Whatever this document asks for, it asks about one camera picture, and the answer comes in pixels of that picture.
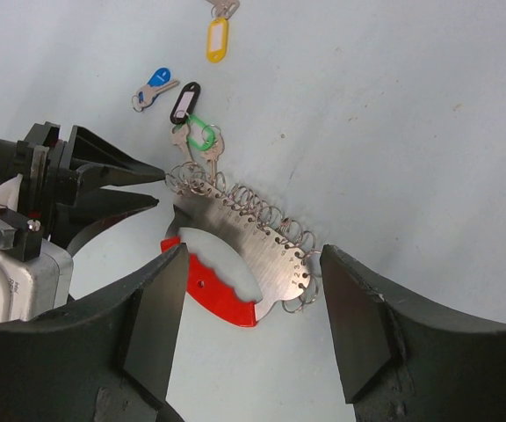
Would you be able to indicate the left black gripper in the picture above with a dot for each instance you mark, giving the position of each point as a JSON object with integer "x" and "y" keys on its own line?
{"x": 53, "y": 172}

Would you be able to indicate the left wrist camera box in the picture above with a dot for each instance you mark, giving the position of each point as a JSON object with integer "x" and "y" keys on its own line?
{"x": 35, "y": 274}

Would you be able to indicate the keys with black green tags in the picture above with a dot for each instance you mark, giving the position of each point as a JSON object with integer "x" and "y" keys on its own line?
{"x": 190, "y": 133}

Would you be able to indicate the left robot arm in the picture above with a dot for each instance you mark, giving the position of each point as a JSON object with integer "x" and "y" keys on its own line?
{"x": 76, "y": 189}

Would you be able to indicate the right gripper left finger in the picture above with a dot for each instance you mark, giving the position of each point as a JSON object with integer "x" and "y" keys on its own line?
{"x": 105, "y": 357}

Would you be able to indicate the key with yellow tag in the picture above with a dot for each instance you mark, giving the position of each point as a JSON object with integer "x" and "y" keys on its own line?
{"x": 218, "y": 29}

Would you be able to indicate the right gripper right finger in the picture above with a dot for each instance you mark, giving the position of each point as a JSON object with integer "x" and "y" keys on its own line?
{"x": 403, "y": 357}

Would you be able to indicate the key with blue tag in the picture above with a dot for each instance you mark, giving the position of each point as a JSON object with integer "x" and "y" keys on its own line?
{"x": 160, "y": 82}

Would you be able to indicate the red handled metal key holder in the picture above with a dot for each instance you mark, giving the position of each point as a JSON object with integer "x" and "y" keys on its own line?
{"x": 276, "y": 248}

